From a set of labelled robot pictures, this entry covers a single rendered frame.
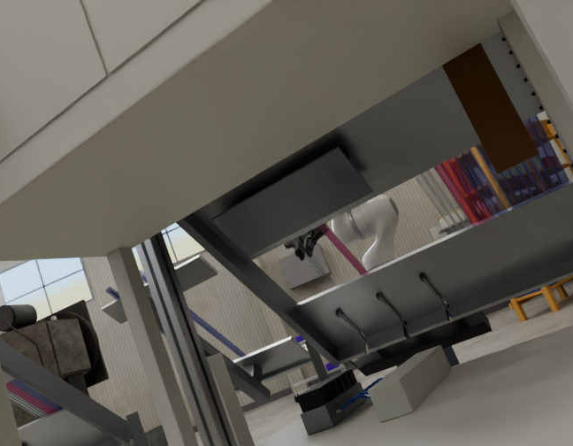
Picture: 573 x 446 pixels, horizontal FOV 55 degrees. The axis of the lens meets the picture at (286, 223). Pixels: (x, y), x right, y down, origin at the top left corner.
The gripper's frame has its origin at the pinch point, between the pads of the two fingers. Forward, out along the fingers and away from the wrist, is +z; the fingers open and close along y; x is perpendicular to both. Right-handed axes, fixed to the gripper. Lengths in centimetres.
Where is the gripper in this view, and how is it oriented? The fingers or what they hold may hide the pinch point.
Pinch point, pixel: (304, 249)
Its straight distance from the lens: 128.7
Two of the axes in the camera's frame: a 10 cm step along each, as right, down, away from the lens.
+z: -1.1, 5.5, -8.3
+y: 8.6, -3.7, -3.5
